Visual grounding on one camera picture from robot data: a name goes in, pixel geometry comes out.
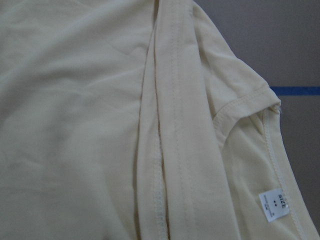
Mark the beige long sleeve shirt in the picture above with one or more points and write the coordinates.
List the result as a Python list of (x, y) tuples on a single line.
[(134, 120)]

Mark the brown paper table cover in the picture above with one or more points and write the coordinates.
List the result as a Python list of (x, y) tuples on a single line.
[(280, 40)]

